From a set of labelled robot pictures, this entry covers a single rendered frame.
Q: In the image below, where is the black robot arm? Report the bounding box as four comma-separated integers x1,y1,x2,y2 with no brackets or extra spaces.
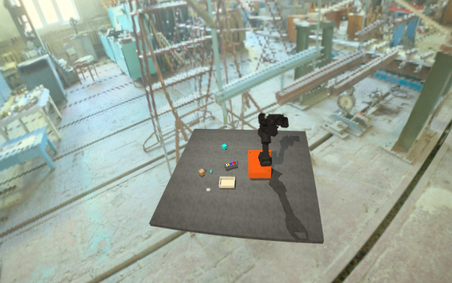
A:
258,125,279,167

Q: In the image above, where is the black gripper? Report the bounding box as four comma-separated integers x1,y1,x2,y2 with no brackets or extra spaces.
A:
258,113,289,128

